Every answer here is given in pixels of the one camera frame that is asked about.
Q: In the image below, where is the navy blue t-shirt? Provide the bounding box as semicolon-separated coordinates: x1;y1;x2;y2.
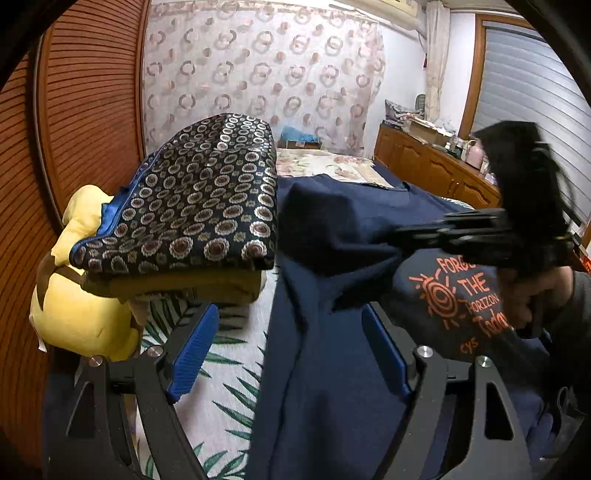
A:
245;175;558;479

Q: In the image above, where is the person's right hand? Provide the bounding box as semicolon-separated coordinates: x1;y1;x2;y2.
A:
497;266;574;329

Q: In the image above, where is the folded mustard yellow garment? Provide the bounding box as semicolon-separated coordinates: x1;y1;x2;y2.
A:
80;269;266;304

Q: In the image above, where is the palm leaf print sheet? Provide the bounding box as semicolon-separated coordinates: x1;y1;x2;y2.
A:
131;267;279;480

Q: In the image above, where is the pink thermos jug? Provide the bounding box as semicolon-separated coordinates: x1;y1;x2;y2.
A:
465;139;487;171

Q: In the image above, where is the yellow plush toy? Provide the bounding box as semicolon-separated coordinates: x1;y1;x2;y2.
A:
29;185;139;361

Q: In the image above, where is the wooden sideboard cabinet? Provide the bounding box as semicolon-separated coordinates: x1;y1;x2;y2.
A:
374;123;501;209

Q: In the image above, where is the folded dark circle-patterned garment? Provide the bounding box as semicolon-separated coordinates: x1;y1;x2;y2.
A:
69;113;277;276

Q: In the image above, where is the grey window blind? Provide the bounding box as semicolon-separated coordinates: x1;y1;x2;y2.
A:
472;21;591;220

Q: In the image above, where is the cardboard box on sideboard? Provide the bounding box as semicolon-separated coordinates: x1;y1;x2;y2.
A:
407;118;454;147

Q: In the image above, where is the patterned bag on sideboard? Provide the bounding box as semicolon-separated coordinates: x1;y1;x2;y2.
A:
385;99;418;130

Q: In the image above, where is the floral bed cover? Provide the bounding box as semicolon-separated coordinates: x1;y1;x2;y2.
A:
276;148;396;188

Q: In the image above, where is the box with blue cloth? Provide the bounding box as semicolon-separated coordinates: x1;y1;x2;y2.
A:
277;126;322;149

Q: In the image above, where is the cream side curtain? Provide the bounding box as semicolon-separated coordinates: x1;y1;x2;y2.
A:
425;1;451;123

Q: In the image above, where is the wooden louvered wardrobe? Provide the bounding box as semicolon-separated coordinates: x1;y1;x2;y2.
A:
1;1;148;469

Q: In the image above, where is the circle-patterned sheer curtain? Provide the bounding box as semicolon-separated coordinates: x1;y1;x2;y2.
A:
143;1;386;155

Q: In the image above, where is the white wall air conditioner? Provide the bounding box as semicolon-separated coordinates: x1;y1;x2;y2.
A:
341;0;425;30

